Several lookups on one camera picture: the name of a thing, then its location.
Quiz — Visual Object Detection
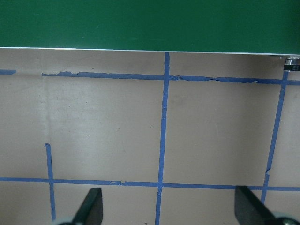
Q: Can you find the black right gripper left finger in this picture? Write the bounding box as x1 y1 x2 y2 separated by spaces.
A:
72 187 103 225

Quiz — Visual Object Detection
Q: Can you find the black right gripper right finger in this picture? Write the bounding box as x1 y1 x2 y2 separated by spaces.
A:
234 186 279 225

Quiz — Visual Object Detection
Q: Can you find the green conveyor belt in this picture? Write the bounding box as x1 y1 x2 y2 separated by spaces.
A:
0 0 300 56

